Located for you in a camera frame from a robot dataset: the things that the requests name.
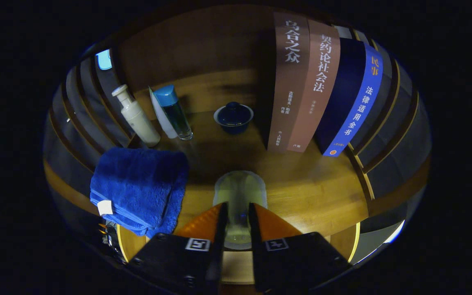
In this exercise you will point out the reddish brown book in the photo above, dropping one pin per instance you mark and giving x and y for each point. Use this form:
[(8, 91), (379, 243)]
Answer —
[(314, 90)]

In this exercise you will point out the white pump bottle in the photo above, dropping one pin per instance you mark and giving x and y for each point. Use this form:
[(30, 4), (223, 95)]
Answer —
[(139, 121)]

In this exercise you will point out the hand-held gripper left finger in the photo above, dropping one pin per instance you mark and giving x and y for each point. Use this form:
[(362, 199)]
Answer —
[(218, 262)]

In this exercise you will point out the dark brown book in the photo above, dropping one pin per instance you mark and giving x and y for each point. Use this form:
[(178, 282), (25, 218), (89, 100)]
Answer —
[(287, 90)]

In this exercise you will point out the blue folded towel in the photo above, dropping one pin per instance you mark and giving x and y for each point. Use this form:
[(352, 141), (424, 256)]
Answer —
[(137, 184)]

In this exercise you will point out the blue lidded teacup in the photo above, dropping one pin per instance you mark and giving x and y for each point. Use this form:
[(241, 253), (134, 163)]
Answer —
[(233, 116)]

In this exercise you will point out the blue book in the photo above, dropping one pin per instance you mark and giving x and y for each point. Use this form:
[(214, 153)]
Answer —
[(359, 106)]

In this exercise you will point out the wooden countertop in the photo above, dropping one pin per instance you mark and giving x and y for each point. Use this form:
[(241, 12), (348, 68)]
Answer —
[(301, 192)]

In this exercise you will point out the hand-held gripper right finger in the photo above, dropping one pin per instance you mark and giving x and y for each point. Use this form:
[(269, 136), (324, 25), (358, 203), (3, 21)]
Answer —
[(257, 266)]

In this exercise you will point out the white tube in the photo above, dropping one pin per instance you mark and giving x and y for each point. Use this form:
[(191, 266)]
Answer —
[(164, 119)]

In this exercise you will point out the teal capped bottle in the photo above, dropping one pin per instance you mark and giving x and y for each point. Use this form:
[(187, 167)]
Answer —
[(176, 114)]

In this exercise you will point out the wooden cabinet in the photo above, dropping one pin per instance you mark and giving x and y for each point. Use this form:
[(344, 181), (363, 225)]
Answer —
[(203, 45)]

